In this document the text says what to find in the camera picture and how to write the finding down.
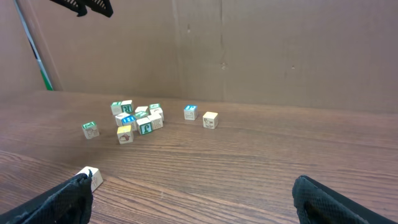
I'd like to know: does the white block red side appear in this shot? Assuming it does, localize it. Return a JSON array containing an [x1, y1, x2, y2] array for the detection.
[[77, 166, 103, 192]]

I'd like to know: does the white block green side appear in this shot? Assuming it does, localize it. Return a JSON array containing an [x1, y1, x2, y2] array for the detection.
[[121, 100, 134, 113]]

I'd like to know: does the white plain picture block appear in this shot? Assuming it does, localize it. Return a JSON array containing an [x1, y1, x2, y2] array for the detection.
[[134, 106, 149, 113]]

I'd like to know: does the yellow block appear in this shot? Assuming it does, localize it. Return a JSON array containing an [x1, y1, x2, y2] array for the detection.
[[203, 111, 218, 129], [117, 125, 134, 144]]

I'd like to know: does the blue top block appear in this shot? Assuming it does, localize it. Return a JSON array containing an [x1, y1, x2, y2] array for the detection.
[[121, 115, 137, 131]]

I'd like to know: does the white tool picture block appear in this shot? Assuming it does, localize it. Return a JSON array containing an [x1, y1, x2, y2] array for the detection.
[[115, 113, 130, 126]]

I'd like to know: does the green R letter block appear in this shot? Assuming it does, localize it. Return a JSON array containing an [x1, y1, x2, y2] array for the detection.
[[82, 121, 100, 139]]

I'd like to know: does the yellow top block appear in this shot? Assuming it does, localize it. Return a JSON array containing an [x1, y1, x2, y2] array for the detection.
[[117, 125, 134, 144]]

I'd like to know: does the green top picture block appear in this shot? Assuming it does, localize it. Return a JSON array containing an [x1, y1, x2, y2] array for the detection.
[[149, 103, 160, 110]]

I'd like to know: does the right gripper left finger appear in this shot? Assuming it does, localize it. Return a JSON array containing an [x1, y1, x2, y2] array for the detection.
[[1, 172, 93, 224]]

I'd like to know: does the white block dark side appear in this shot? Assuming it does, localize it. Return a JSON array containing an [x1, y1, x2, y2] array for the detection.
[[136, 117, 153, 135]]

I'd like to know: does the yellow block far right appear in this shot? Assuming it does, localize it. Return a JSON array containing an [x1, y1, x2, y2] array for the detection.
[[203, 111, 218, 129]]

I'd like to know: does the white red picture block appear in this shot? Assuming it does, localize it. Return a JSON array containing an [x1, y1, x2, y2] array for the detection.
[[149, 107, 164, 121]]

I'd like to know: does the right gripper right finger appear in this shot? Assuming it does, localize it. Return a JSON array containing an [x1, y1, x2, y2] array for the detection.
[[292, 175, 397, 224]]

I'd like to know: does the cardboard back panel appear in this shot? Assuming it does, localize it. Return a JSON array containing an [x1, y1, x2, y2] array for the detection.
[[1, 0, 397, 113]]

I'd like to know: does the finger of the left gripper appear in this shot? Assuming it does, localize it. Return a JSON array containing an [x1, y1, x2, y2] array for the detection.
[[51, 0, 87, 17], [86, 0, 113, 17]]

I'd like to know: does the blue P letter block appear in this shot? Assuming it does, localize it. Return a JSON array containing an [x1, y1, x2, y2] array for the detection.
[[183, 105, 198, 121]]

